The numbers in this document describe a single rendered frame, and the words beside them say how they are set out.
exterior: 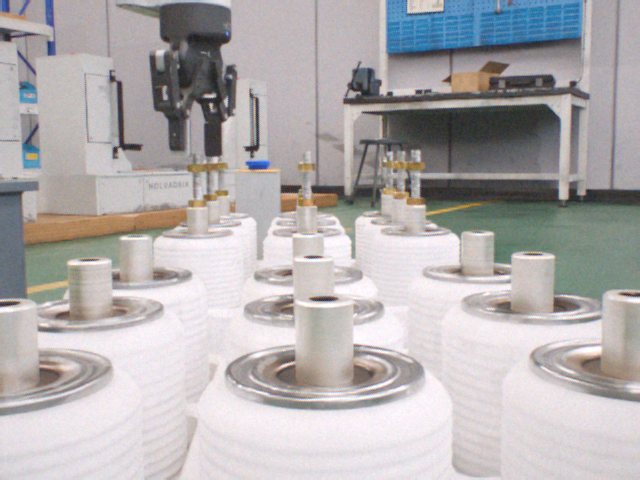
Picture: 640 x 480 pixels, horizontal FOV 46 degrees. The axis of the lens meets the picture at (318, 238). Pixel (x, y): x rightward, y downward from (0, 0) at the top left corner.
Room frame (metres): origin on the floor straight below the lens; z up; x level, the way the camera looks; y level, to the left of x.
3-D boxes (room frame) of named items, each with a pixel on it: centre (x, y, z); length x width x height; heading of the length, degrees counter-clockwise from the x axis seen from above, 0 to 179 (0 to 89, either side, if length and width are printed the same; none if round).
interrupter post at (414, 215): (0.81, -0.11, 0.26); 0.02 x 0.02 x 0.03
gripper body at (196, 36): (0.81, 0.13, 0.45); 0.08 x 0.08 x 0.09
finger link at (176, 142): (0.77, 0.15, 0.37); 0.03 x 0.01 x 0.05; 157
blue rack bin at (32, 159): (6.39, 2.59, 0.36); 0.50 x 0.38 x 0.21; 62
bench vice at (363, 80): (5.46, -0.34, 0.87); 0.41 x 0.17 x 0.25; 151
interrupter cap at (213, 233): (0.80, 0.13, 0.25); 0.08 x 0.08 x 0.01
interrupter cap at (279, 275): (0.51, 0.01, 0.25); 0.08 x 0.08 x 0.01
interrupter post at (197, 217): (0.80, 0.13, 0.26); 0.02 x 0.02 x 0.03
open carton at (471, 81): (5.48, -1.14, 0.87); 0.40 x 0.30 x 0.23; 47
